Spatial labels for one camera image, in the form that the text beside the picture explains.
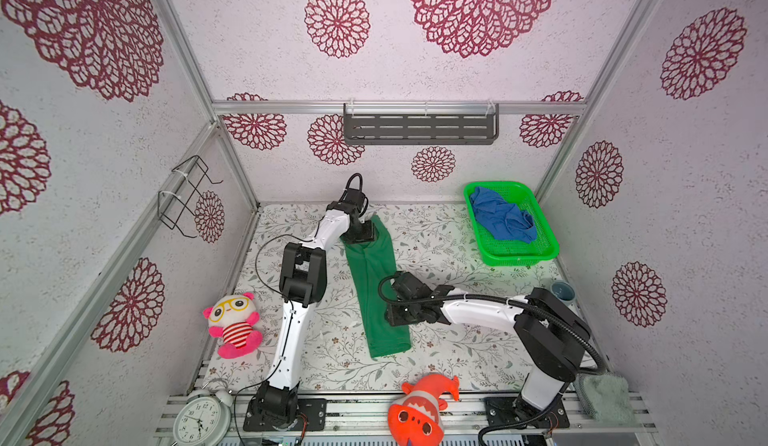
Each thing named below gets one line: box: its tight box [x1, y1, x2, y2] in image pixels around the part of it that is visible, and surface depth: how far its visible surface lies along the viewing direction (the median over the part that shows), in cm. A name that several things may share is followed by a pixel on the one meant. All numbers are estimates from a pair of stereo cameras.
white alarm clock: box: [172, 389, 234, 446], surface depth 71 cm
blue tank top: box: [470, 186, 537, 244], surface depth 112 cm
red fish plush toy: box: [388, 373, 460, 446], surface depth 68 cm
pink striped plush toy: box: [203, 292, 263, 359], surface depth 85 cm
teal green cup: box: [550, 280, 576, 304], surface depth 91 cm
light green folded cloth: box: [574, 373, 637, 426], surface depth 76 cm
